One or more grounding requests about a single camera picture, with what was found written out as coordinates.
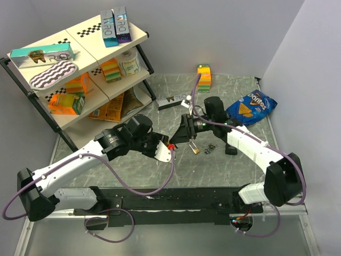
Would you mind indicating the teal toothpaste box lying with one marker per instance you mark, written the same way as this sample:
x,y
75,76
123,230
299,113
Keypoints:
x,y
41,55

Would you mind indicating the toilet paper roll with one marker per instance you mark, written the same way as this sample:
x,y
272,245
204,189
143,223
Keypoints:
x,y
129,63

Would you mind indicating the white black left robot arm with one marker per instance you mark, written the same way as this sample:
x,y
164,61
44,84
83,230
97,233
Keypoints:
x,y
41,191

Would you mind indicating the yellow black padlock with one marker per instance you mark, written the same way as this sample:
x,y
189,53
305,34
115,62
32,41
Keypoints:
x,y
170,146

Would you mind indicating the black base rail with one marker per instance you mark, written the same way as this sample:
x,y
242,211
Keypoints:
x,y
172,206

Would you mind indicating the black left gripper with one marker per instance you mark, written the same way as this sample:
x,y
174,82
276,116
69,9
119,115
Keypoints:
x,y
157,137

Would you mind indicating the blue Doritos chip bag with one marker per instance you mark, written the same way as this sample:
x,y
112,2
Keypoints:
x,y
251,108

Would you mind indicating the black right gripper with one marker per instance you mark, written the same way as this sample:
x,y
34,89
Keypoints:
x,y
186,130

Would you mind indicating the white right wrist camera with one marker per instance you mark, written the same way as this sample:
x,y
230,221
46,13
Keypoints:
x,y
187,103

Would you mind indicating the orange green snack box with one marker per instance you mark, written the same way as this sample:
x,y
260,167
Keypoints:
x,y
67,104

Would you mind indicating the silver toothpaste box on table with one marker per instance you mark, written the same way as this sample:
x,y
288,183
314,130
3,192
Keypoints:
x,y
171,101

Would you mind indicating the blue toothpaste box standing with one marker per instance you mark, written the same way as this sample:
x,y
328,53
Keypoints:
x,y
108,28

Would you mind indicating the brown pouch bottom shelf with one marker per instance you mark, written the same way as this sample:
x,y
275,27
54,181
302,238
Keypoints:
x,y
130,102

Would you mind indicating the purple toothpaste box standing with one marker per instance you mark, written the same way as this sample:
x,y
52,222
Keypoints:
x,y
121,25

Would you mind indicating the pink grey striped sponge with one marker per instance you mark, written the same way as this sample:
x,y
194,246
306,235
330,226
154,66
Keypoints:
x,y
56,73

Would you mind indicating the sponge pack on table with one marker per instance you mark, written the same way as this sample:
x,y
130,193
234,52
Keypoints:
x,y
205,81

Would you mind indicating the orange box bottom shelf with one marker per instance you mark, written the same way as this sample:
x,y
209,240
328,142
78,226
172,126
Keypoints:
x,y
110,111

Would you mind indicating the beige black shelf rack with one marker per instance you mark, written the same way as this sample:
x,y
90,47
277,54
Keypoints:
x,y
90,52

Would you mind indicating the sponge pack middle shelf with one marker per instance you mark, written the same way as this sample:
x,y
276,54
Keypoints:
x,y
111,70

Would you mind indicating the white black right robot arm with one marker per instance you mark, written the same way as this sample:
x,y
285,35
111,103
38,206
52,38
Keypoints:
x,y
284,178

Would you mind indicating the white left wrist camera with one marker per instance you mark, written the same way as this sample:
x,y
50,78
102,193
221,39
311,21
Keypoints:
x,y
163,154

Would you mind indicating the small brass padlock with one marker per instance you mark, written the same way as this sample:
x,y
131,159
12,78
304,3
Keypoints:
x,y
194,148

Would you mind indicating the orange sponge pack left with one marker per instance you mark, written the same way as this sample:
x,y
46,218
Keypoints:
x,y
78,84

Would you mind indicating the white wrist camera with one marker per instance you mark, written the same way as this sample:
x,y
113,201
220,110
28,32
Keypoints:
x,y
163,154
187,103

